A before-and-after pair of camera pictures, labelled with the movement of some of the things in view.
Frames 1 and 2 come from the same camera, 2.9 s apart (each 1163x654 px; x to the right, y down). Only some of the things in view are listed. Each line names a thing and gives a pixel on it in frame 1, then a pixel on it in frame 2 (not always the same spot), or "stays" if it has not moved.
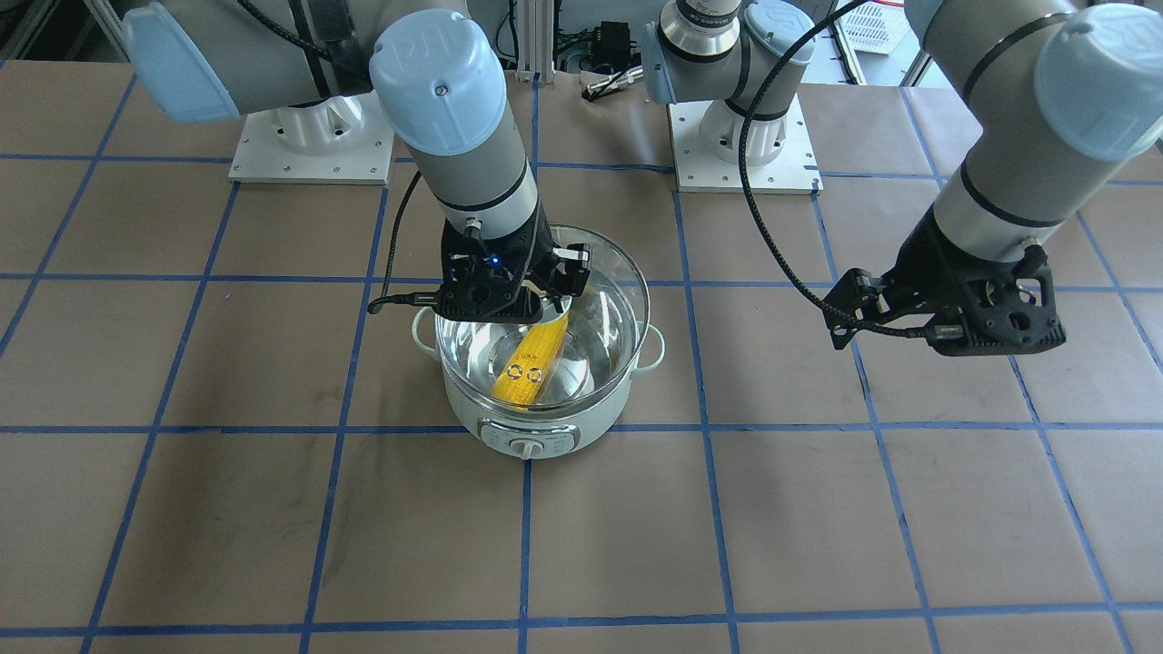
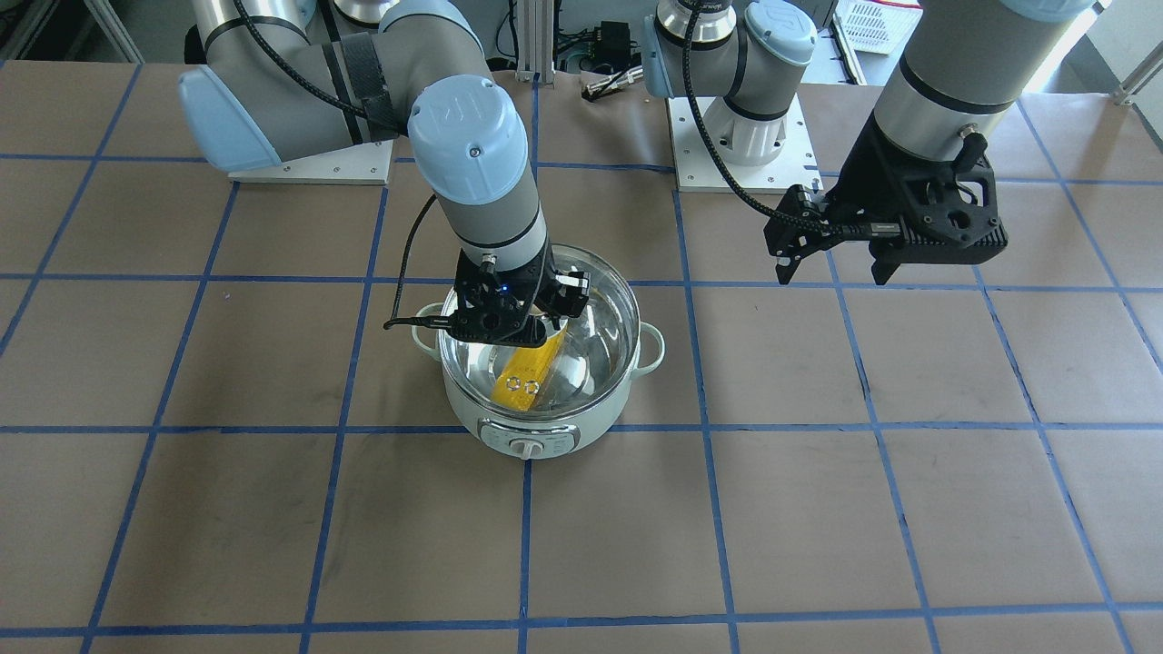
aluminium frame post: [535, 40] stays
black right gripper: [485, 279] → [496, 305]
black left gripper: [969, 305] → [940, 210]
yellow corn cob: [526, 371] stays
